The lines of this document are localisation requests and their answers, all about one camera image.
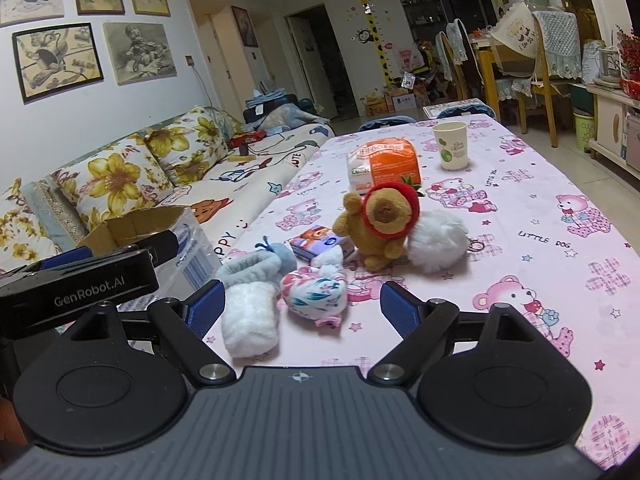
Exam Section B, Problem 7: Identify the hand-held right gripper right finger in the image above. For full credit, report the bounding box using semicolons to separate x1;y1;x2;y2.
366;280;553;388

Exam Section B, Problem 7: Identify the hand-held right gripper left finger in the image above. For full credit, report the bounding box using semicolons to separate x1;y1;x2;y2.
57;279;238;389

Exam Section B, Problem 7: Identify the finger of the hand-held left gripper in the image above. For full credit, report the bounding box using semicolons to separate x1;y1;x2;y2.
75;231;181;267
37;252;101;273

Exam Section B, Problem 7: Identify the cardboard box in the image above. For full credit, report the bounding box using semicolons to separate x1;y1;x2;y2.
76;204;222;302

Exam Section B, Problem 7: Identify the light blue fluffy sock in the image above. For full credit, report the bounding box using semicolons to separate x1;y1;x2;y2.
214;241;299;359

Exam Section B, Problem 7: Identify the white fluffy pompom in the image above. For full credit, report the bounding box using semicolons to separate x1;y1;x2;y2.
406;209;489;275

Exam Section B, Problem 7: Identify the brown bear plush red hood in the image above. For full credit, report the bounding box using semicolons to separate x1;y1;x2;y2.
331;181;423;272

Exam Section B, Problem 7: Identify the white floral cloth bundle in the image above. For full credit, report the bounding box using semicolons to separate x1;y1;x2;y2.
279;250;349;330

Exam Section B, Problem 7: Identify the floral sofa cushion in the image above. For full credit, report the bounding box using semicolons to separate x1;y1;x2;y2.
0;176;64;274
144;105;229;187
51;136;174;232

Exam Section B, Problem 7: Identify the teal lace sofa cover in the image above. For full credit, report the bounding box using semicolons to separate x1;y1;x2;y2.
19;176;87;247

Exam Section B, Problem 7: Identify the small bear print tissue pack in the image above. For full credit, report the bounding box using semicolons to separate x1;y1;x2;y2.
289;226;357;262

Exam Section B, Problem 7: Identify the red box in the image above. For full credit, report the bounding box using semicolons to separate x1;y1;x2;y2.
227;129;267;151

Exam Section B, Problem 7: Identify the orange tissue pack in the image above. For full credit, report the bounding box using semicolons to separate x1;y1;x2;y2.
346;139;422;196

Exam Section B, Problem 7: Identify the white paper cup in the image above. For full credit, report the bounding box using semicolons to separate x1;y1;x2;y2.
432;120;471;171

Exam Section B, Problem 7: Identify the pile of folded clothes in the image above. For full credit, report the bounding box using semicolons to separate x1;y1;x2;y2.
243;88;332;134

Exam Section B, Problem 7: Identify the black framed cartoon picture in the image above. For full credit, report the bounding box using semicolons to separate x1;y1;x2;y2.
12;22;105;105

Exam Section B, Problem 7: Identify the dark framed portrait picture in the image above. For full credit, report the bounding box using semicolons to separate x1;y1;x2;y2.
230;5;259;49

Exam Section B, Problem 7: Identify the white plastic bag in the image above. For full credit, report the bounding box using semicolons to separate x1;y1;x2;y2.
398;47;426;74

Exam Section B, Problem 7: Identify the green waste bin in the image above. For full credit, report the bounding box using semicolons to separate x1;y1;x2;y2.
572;109;599;150

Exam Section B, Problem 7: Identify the chair with teal lace cover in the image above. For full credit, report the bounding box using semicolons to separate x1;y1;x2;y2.
434;18;482;106

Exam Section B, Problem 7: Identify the yellow wooden dining table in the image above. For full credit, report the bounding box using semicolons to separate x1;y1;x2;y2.
469;34;551;111

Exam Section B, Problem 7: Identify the giraffe growth chart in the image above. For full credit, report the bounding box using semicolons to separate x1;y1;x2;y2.
352;0;396;94

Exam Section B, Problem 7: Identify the cream cabinet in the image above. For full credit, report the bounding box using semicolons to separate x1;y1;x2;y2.
584;81;640;182

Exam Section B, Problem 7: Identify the chair with beige bib cover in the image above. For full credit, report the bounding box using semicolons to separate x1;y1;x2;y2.
489;0;582;149

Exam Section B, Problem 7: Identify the dark glass cabinet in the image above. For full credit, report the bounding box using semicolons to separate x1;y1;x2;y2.
392;0;497;62

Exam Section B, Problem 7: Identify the red berry decoration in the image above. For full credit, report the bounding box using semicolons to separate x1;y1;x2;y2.
614;24;640;72

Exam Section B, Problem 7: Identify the pencil sketch wall picture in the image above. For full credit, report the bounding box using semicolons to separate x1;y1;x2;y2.
103;22;178;86

